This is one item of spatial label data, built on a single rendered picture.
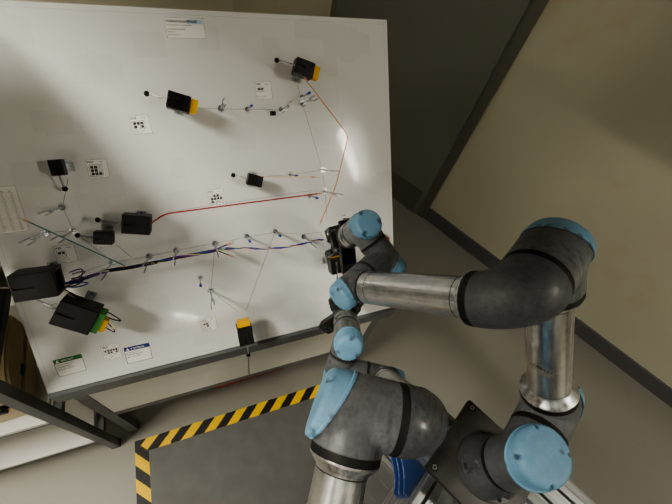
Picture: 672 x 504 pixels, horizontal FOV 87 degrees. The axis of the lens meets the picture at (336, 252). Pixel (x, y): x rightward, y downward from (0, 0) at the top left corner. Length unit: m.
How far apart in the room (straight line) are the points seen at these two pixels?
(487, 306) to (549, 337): 0.21
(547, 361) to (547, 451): 0.18
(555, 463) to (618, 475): 2.03
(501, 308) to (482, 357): 2.04
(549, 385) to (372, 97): 0.97
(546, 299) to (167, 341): 1.08
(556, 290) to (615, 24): 1.82
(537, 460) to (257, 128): 1.08
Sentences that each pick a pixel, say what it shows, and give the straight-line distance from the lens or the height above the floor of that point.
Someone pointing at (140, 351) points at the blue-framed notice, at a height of 0.92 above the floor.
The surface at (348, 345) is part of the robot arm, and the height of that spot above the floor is 1.26.
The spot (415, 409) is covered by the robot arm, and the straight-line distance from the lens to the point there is 0.62.
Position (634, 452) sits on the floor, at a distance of 3.07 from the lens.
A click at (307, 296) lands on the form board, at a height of 0.97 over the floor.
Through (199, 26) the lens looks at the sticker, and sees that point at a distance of 1.21.
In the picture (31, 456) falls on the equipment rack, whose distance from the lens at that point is 2.09.
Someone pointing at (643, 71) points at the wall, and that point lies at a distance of 2.32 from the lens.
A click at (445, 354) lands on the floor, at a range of 2.51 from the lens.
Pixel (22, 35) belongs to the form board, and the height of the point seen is 1.59.
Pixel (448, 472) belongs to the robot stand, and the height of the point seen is 1.16.
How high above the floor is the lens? 2.10
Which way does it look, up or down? 53 degrees down
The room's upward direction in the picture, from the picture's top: 17 degrees clockwise
